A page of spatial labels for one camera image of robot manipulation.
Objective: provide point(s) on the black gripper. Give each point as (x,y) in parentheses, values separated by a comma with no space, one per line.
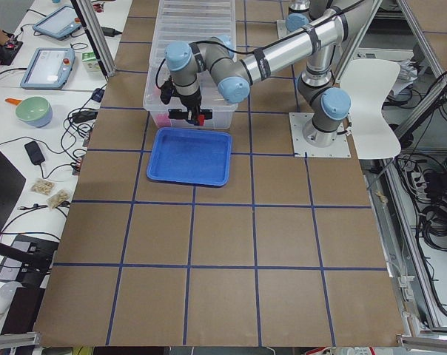
(190,101)

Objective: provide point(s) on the clear plastic box lid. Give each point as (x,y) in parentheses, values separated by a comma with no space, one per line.
(190,21)

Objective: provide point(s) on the clear plastic storage box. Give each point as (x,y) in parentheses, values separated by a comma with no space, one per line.
(204,108)

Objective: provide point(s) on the blue plastic tray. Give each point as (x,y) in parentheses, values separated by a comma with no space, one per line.
(199,157)

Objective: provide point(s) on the green white carton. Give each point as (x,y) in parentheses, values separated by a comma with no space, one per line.
(90,62)

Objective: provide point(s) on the near teach pendant tablet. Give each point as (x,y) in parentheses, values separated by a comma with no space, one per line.
(49,68)

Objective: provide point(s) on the teach pendant tablet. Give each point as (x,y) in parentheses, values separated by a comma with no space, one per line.
(49,68)
(59,24)

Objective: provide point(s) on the green bowl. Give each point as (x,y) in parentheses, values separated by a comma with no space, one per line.
(35,111)

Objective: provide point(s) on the snack bag near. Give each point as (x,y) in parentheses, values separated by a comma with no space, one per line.
(58,198)

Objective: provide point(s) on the snack bag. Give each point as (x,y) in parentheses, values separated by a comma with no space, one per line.
(58,198)
(43,187)

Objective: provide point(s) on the far teach pendant tablet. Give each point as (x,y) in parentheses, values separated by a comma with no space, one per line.
(59,24)

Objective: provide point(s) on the black power adapter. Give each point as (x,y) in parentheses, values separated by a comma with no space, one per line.
(34,153)

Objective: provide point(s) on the snack bag far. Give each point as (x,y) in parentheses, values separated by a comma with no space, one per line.
(43,187)

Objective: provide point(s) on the white plastic chair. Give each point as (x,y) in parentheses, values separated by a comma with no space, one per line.
(368,83)

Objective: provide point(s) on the orange toy carrot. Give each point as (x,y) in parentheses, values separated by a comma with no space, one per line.
(13,101)

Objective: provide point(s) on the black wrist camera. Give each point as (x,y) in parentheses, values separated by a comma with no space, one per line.
(167,91)

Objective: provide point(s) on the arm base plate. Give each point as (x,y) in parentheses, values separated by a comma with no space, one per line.
(308,142)

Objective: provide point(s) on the aluminium frame post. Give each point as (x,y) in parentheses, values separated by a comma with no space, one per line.
(85,12)

